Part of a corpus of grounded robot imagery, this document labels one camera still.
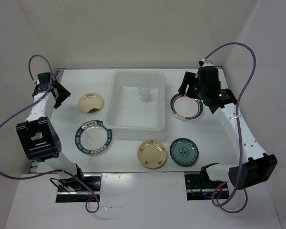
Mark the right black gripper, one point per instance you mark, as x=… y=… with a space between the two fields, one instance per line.
x=189 y=78

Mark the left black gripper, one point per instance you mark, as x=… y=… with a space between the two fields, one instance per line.
x=65 y=94

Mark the small cream bowl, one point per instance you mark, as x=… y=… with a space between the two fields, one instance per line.
x=90 y=103

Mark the clear plastic cup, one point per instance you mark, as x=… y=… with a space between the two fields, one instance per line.
x=144 y=92

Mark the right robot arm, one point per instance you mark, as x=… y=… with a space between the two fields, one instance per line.
x=255 y=165

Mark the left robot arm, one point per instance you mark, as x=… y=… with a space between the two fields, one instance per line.
x=40 y=141

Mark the clear plastic bin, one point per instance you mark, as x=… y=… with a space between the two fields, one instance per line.
x=126 y=112

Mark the green red striped white plate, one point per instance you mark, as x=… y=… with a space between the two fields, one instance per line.
x=185 y=108

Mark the dark green rimmed white plate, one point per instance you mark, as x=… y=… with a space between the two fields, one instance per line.
x=93 y=137

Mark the blue patterned plate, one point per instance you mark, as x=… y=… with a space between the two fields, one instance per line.
x=184 y=152

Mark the cream patterned plate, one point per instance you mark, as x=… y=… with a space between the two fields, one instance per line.
x=152 y=154

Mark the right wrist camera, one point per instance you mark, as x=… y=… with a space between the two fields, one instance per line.
x=207 y=73

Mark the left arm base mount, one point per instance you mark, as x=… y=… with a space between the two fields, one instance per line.
x=70 y=190

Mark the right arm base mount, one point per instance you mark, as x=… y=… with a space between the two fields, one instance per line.
x=196 y=190

